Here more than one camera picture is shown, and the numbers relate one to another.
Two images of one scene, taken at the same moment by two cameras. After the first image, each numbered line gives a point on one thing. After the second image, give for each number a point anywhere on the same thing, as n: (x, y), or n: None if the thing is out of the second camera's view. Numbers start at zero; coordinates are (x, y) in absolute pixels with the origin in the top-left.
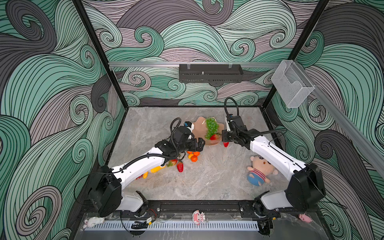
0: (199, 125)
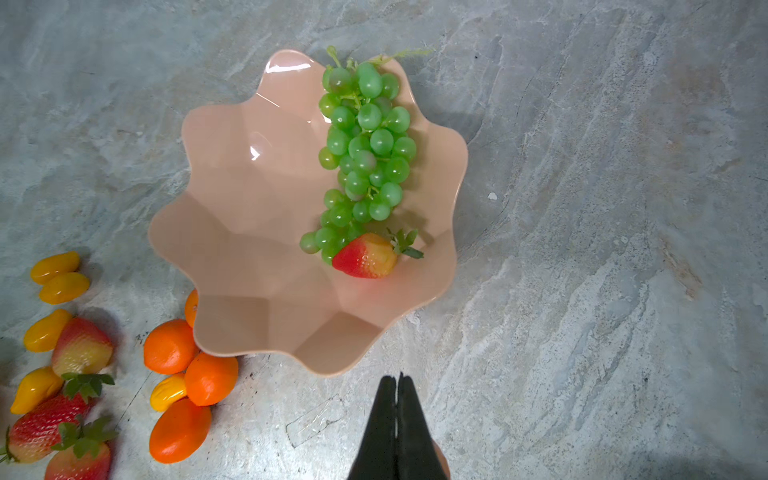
0: (231, 229)
